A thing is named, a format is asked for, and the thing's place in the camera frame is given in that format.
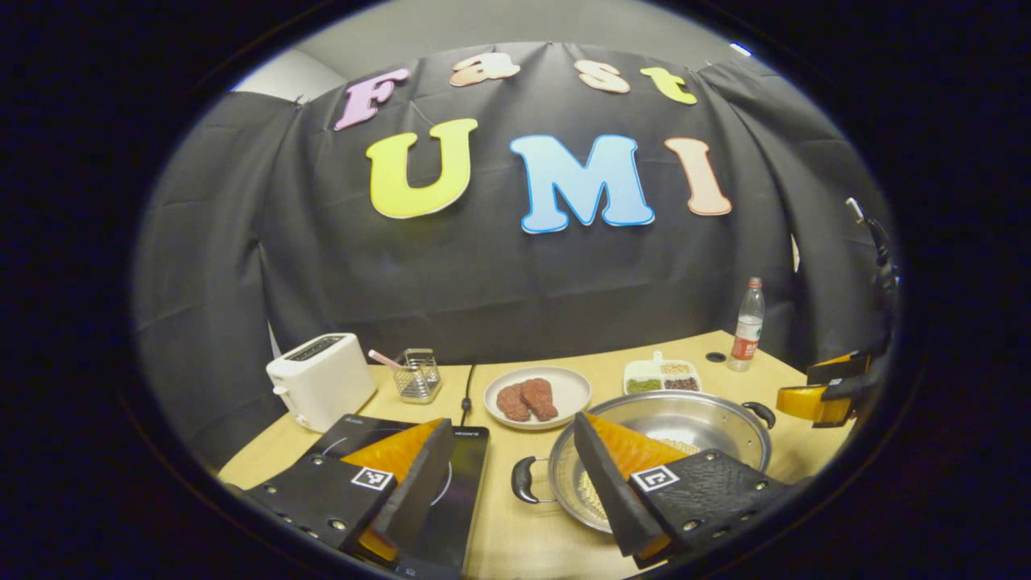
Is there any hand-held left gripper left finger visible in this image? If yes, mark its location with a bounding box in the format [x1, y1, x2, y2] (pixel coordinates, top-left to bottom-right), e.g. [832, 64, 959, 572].
[242, 417, 457, 563]

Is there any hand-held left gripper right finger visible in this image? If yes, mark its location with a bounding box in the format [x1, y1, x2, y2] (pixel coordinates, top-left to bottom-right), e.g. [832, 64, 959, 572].
[572, 412, 794, 569]

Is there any pile of yellow soybeans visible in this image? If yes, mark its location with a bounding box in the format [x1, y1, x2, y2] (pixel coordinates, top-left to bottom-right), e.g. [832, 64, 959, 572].
[578, 437, 703, 523]

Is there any black induction cooktop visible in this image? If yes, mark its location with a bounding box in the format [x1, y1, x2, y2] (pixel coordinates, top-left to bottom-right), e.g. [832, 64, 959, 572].
[302, 414, 491, 577]

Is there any stainless steel pot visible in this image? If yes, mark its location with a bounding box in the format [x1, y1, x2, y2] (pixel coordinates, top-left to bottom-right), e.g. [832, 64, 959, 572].
[511, 391, 776, 534]

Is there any clear plastic water bottle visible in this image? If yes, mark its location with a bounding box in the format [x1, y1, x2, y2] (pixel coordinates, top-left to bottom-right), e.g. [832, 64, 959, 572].
[727, 277, 766, 372]

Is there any round white plate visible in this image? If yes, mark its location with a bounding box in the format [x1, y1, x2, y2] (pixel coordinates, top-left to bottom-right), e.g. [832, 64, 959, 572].
[483, 367, 593, 431]

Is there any red meat piece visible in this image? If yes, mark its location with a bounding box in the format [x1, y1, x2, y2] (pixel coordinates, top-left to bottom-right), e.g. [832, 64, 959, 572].
[496, 383, 532, 423]
[520, 378, 559, 422]

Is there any white divided dish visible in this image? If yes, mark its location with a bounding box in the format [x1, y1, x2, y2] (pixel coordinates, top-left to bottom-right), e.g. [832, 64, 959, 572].
[623, 351, 703, 396]

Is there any white toaster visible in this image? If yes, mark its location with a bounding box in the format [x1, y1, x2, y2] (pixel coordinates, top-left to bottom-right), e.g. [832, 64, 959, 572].
[266, 333, 378, 433]

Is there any black power cable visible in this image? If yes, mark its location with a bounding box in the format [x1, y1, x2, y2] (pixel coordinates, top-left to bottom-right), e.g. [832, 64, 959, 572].
[459, 364, 478, 428]

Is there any wire mesh basket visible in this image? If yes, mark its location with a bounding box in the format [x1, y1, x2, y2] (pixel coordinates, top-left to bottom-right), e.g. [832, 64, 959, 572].
[392, 348, 442, 404]

